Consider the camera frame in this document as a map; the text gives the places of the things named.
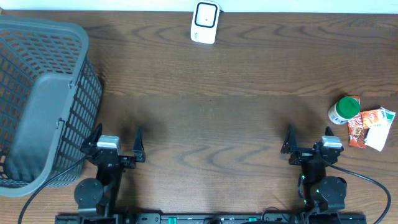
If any green lid white jar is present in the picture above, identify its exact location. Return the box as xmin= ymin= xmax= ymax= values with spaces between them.
xmin=328 ymin=96 xmax=361 ymax=124

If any grey plastic mesh basket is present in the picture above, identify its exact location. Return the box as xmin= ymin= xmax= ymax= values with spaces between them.
xmin=1 ymin=16 xmax=102 ymax=197

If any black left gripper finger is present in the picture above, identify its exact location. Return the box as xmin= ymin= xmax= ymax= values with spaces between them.
xmin=80 ymin=123 xmax=103 ymax=154
xmin=133 ymin=128 xmax=146 ymax=162

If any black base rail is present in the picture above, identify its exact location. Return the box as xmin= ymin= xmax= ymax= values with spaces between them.
xmin=54 ymin=213 xmax=367 ymax=224

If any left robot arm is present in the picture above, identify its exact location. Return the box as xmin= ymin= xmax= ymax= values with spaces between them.
xmin=74 ymin=124 xmax=146 ymax=223

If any white barcode scanner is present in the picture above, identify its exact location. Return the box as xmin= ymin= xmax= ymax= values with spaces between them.
xmin=190 ymin=1 xmax=220 ymax=44

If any orange small carton box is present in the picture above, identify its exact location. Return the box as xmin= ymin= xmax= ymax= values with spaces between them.
xmin=360 ymin=108 xmax=387 ymax=129

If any white blue medicine box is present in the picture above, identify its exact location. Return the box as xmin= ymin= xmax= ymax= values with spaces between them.
xmin=365 ymin=107 xmax=396 ymax=152

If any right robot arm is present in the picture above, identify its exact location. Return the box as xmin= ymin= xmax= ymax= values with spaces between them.
xmin=280 ymin=124 xmax=347 ymax=223

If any red Top candy bar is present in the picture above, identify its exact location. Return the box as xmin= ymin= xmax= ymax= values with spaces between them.
xmin=348 ymin=95 xmax=366 ymax=148

